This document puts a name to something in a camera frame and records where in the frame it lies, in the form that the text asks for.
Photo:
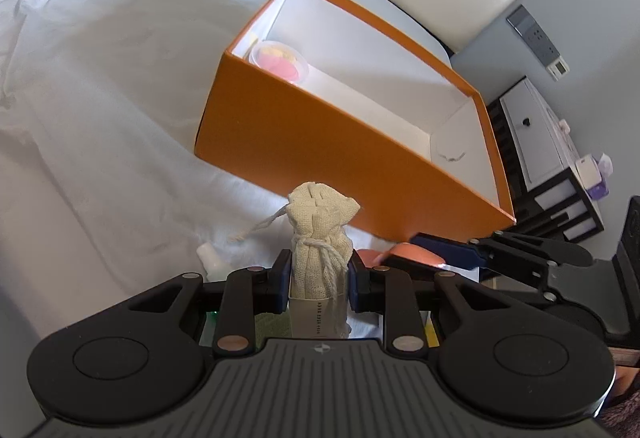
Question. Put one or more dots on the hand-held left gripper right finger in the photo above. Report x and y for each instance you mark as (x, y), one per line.
(353, 283)

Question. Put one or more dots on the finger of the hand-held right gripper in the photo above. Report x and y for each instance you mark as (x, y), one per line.
(450, 250)
(520, 280)

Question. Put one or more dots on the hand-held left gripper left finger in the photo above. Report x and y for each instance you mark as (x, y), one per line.
(283, 280)

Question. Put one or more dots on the pink pump bottle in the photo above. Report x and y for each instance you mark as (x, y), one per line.
(410, 253)

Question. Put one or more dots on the white calligraphy box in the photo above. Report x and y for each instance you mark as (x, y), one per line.
(310, 318)

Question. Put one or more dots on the orange cardboard box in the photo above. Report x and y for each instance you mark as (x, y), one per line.
(300, 133)

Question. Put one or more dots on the round pink plastic cup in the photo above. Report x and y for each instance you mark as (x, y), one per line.
(280, 60)

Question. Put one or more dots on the small white dropper bottle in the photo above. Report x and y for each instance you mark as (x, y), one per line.
(212, 263)

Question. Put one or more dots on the green packet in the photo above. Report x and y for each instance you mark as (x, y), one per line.
(209, 323)

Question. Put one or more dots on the small yellow packet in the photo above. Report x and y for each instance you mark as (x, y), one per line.
(431, 335)

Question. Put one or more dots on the tissue box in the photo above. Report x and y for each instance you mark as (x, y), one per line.
(595, 175)

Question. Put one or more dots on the white black nightstand with drawer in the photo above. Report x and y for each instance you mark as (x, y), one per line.
(530, 143)

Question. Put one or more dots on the grey bed sheet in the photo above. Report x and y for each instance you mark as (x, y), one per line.
(100, 93)

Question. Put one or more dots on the white wall thermostat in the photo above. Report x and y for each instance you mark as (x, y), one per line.
(558, 69)

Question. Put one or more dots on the grey wall switch panel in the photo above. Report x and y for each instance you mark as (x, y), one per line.
(532, 33)

